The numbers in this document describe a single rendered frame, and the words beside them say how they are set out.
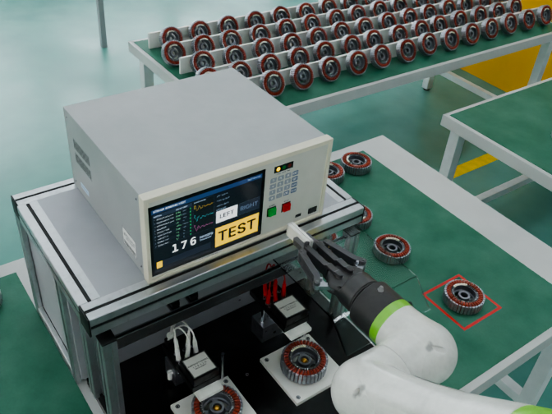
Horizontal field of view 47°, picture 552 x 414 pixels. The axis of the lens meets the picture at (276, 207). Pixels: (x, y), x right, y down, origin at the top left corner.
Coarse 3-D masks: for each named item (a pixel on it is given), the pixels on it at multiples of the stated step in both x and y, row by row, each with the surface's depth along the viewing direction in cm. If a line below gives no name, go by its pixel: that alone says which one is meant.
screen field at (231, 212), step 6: (258, 198) 128; (240, 204) 125; (246, 204) 127; (252, 204) 128; (258, 204) 129; (222, 210) 123; (228, 210) 124; (234, 210) 125; (240, 210) 127; (246, 210) 128; (216, 216) 123; (222, 216) 124; (228, 216) 125; (234, 216) 126; (216, 222) 124
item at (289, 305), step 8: (256, 288) 154; (272, 288) 154; (280, 288) 155; (256, 296) 152; (272, 296) 152; (288, 296) 150; (264, 304) 150; (272, 304) 147; (280, 304) 147; (288, 304) 148; (296, 304) 148; (264, 312) 154; (272, 312) 148; (280, 312) 145; (288, 312) 145; (296, 312) 146; (304, 312) 146; (280, 320) 146; (288, 320) 144; (296, 320) 146; (304, 320) 148; (280, 328) 146; (288, 328) 146; (296, 328) 147; (304, 328) 147; (288, 336) 145; (296, 336) 145
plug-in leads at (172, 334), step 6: (174, 324) 140; (186, 324) 140; (174, 330) 137; (168, 336) 142; (174, 336) 137; (186, 336) 138; (168, 342) 143; (174, 342) 141; (186, 342) 143; (192, 342) 141; (174, 348) 143; (186, 348) 140; (186, 354) 141; (180, 360) 141
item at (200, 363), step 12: (180, 336) 147; (168, 348) 144; (180, 348) 144; (192, 348) 144; (192, 360) 139; (204, 360) 139; (180, 372) 139; (192, 372) 136; (204, 372) 136; (216, 372) 138; (192, 384) 136; (204, 384) 137; (216, 384) 139; (204, 396) 136
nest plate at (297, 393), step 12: (264, 360) 151; (276, 360) 152; (312, 360) 152; (276, 372) 149; (288, 384) 146; (300, 384) 146; (312, 384) 147; (324, 384) 147; (288, 396) 145; (300, 396) 144; (312, 396) 145
